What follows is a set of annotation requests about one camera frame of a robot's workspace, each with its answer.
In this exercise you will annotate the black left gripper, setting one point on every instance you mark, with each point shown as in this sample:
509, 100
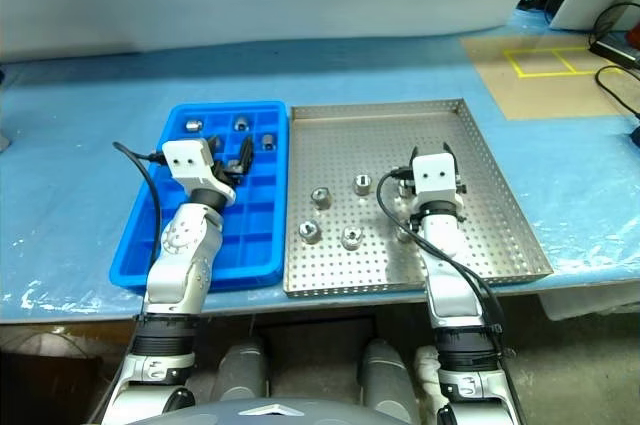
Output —
220, 170

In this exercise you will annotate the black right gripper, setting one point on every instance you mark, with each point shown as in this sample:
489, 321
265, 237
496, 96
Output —
459, 176

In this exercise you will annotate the metal nut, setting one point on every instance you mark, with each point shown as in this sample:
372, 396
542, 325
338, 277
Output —
352, 236

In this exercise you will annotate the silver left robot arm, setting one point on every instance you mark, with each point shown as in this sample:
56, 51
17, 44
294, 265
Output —
185, 240

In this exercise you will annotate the blue compartment tray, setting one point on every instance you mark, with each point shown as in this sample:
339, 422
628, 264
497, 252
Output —
260, 225

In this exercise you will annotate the perforated metal tray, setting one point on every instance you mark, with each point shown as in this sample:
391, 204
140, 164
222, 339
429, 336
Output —
350, 145

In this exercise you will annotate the brown cardboard mat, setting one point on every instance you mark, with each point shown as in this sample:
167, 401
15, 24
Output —
550, 95

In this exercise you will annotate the blue plastic table cover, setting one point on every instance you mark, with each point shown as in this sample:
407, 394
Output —
75, 170

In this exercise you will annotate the small black object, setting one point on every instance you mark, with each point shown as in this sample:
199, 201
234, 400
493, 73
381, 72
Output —
635, 137

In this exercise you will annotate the black flat device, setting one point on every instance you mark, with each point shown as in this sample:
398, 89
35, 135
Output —
615, 51

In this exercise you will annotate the white crumpled cloth bundle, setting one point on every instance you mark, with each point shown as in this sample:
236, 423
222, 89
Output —
427, 365

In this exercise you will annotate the translucent white plastic bin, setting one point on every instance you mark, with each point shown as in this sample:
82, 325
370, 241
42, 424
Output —
585, 302

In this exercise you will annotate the grey rounded robot leg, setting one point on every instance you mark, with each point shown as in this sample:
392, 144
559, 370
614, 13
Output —
242, 370
387, 375

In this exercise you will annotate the red object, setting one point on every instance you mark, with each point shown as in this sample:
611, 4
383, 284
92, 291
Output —
634, 37

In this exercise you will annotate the grey robot torso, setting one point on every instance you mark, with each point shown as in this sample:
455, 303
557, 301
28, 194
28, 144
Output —
270, 412

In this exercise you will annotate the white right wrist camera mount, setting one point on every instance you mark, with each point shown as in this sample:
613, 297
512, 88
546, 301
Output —
437, 172

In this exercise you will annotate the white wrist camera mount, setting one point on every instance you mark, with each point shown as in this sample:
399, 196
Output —
187, 160
437, 172

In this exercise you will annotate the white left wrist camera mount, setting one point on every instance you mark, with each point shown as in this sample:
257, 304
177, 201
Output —
187, 160

